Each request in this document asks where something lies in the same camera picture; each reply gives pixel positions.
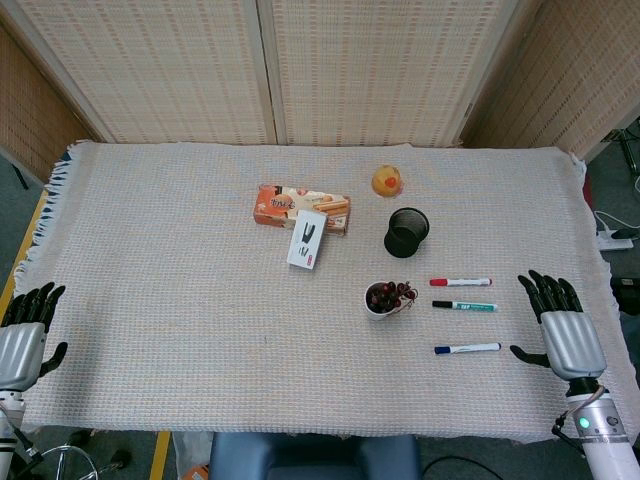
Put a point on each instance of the black mesh pen holder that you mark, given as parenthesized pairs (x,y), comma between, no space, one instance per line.
(402,245)

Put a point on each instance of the orange biscuit box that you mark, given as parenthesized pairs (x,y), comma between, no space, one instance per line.
(275,205)

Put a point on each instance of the white paper cup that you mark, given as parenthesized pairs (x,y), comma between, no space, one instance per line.
(380,314)

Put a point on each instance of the beige woven tablecloth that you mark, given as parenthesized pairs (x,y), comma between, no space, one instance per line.
(200,325)

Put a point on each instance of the bamboo folding screen panel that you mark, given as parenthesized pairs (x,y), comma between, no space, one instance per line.
(160,70)
(375,70)
(35,110)
(565,75)

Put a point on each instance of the white power strip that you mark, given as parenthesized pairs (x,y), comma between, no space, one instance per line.
(612,244)

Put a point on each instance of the chrome stool base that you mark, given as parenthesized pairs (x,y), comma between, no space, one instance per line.
(65,457)

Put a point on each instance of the black cap teal marker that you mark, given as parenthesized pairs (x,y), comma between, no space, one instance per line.
(467,306)

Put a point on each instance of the red cap whiteboard marker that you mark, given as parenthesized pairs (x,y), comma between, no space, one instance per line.
(462,282)

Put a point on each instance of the blue cap whiteboard marker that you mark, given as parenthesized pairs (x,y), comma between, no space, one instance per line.
(470,348)

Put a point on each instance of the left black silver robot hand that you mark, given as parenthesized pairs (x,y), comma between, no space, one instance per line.
(20,350)

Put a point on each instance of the black box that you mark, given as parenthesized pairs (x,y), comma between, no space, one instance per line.
(627,295)

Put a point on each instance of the white bowl with cherries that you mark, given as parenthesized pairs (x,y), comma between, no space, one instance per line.
(387,295)

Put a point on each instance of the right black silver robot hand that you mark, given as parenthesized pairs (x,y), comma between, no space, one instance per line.
(572,342)

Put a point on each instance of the yellow orange jelly cup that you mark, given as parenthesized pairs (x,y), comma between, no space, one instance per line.
(386,181)

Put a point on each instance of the black tripod legs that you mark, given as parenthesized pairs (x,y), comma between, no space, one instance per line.
(627,145)

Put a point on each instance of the white stapler box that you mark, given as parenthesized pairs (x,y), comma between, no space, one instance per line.
(305,250)

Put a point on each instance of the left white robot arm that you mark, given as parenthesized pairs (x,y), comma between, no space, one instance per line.
(7,425)

